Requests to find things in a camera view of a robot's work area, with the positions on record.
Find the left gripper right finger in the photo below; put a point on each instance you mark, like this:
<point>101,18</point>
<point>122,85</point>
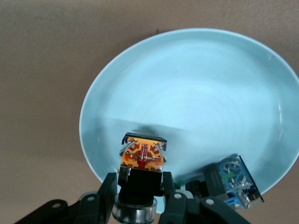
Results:
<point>182,210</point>

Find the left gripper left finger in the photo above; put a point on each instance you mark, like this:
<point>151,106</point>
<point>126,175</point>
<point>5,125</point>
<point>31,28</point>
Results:
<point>93,207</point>

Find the orange push-button switch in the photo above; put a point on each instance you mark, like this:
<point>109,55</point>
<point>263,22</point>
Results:
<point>142,158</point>

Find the light blue round plate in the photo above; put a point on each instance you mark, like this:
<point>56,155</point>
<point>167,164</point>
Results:
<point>187,93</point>

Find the blue switch with green button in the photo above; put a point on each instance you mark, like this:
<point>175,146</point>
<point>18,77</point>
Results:
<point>233,182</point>

